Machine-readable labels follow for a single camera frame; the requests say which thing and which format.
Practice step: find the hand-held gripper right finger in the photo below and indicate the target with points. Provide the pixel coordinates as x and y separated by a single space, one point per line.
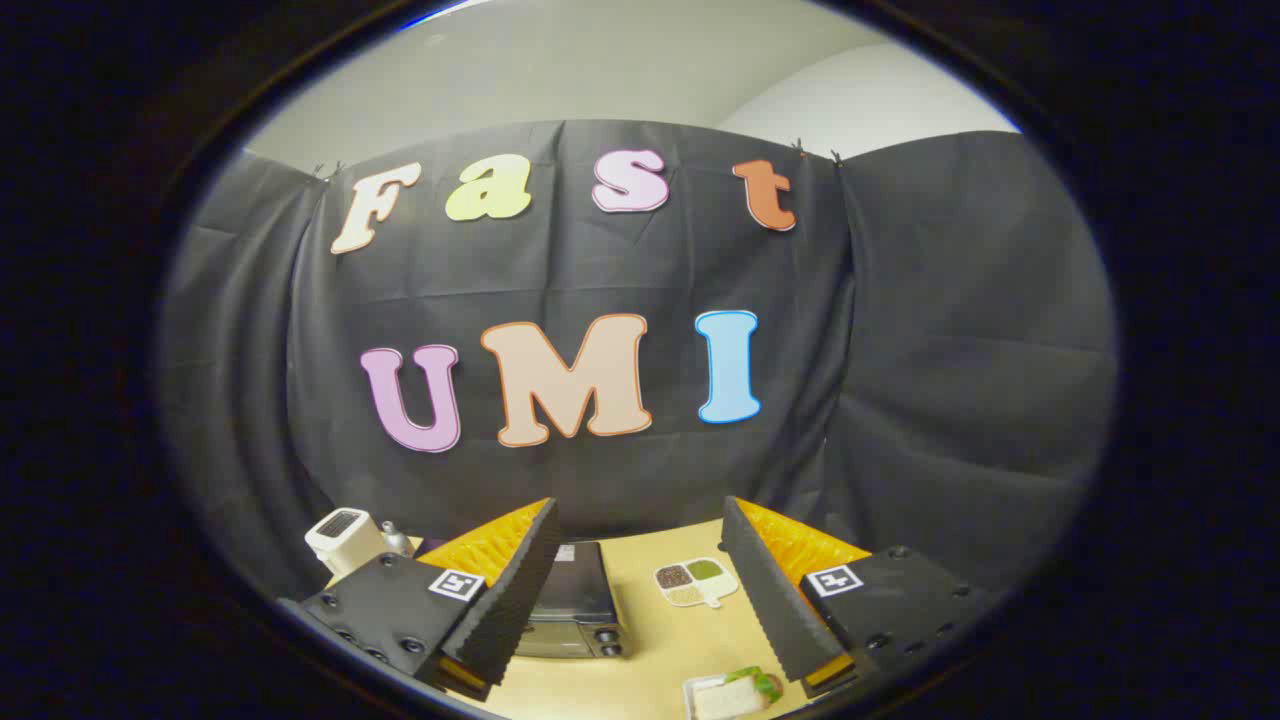
765 590

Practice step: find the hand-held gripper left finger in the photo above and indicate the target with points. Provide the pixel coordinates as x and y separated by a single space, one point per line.
515 585

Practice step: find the black toaster oven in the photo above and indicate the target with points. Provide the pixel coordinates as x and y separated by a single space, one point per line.
572 600

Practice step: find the lettuce sandwich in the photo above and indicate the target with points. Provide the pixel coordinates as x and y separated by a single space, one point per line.
738 692

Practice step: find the white divided dish of beans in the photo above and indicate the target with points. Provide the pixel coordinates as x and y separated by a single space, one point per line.
690 582

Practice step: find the small silver bottle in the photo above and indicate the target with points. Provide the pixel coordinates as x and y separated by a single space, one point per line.
396 542

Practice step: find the white rectangular tray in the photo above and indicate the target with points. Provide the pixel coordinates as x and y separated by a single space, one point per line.
689 692

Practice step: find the white small appliance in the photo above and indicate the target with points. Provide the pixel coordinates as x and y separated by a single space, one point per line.
342 540

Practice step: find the black backdrop cloth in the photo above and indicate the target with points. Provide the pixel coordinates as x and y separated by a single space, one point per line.
900 350

